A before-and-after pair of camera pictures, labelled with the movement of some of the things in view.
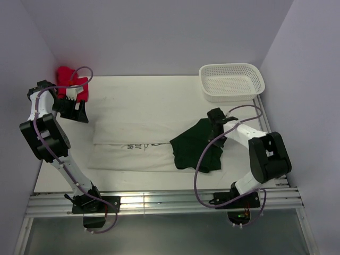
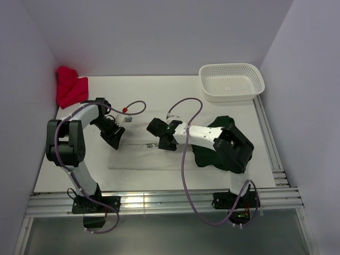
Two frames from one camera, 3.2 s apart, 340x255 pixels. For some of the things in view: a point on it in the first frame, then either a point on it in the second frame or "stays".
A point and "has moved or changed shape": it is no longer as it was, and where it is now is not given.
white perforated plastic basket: (230, 82) stays
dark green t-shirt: (187, 147) has moved or changed shape
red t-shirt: (64, 75) stays
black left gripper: (78, 115) → (112, 139)
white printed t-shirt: (138, 146) has moved or changed shape
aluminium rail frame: (280, 200) stays
